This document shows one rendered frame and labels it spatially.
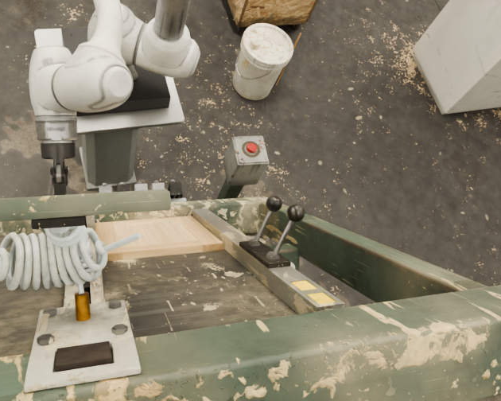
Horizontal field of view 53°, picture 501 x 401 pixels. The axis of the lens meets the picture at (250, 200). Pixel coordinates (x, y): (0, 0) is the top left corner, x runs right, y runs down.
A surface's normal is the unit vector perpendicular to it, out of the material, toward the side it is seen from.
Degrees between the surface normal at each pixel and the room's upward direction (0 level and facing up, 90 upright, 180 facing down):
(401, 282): 90
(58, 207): 34
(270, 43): 0
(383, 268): 90
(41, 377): 56
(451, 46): 90
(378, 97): 0
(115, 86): 50
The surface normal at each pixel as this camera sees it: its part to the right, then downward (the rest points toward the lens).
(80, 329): -0.01, -0.99
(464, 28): -0.92, 0.16
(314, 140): 0.26, -0.43
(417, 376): 0.32, 0.15
